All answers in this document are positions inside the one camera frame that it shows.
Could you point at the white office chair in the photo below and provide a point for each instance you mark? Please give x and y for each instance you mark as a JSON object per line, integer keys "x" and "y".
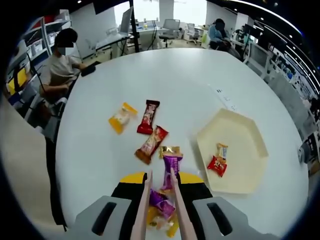
{"x": 258, "y": 58}

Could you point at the grey office chair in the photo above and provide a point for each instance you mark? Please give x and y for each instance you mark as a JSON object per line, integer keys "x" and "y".
{"x": 170, "y": 28}

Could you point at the silver monitor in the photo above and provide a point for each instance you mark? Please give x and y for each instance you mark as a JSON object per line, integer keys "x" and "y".
{"x": 126, "y": 22}

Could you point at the white storage shelf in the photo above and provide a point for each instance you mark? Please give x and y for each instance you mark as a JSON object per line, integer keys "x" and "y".
{"x": 48, "y": 32}

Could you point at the black flat device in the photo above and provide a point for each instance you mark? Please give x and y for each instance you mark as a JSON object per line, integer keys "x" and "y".
{"x": 88, "y": 70}

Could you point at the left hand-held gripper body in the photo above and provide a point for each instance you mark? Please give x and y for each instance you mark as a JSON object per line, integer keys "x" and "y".
{"x": 20, "y": 56}

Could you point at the orange red food bar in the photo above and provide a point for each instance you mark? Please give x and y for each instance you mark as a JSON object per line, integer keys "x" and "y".
{"x": 151, "y": 145}

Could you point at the orange yellow food packet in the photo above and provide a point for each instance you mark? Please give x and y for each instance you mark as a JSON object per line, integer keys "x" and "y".
{"x": 160, "y": 223}

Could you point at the white table socket panel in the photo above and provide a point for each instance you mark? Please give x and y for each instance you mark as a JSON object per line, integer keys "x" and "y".
{"x": 225, "y": 98}

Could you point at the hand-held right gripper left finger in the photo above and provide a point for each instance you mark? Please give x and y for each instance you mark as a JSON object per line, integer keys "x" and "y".
{"x": 122, "y": 191}

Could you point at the small gold striped food candy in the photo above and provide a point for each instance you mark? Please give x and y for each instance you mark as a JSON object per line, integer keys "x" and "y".
{"x": 222, "y": 150}

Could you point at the red square food packet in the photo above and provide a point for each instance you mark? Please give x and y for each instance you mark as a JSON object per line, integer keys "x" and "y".
{"x": 217, "y": 166}

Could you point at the wide gold food candy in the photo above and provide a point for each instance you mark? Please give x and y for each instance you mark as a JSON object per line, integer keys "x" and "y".
{"x": 169, "y": 150}

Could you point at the dark red food bar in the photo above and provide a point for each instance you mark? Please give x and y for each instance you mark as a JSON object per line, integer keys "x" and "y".
{"x": 148, "y": 117}

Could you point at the yellow white food packet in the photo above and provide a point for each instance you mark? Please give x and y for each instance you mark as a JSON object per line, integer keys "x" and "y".
{"x": 122, "y": 118}

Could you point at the black display screen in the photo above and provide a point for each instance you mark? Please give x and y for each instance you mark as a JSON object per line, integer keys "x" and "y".
{"x": 103, "y": 6}

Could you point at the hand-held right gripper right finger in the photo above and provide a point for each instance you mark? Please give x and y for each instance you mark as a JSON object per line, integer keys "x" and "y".
{"x": 197, "y": 191}

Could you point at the pink food tongs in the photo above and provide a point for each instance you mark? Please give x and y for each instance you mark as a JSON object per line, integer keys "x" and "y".
{"x": 143, "y": 207}

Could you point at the cream hexagonal container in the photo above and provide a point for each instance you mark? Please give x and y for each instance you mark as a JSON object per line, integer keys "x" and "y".
{"x": 240, "y": 140}

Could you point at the black tripod stand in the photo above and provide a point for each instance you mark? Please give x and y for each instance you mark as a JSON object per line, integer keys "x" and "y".
{"x": 135, "y": 27}

